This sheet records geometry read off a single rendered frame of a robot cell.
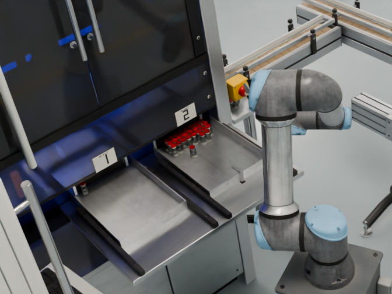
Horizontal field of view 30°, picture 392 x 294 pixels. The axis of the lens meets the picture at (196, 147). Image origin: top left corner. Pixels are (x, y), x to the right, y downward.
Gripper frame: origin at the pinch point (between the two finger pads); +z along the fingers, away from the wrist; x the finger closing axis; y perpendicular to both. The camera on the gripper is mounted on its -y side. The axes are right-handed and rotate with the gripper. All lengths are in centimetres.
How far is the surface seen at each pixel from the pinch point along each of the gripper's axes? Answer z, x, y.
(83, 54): -21, 59, 41
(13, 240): -61, 107, 14
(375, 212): 28, -55, -86
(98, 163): 3, 62, 4
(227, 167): -8.9, 23.8, -16.5
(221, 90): 2.3, 8.2, 5.8
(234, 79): 4.7, 0.3, 6.3
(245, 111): 9.9, -1.8, -8.0
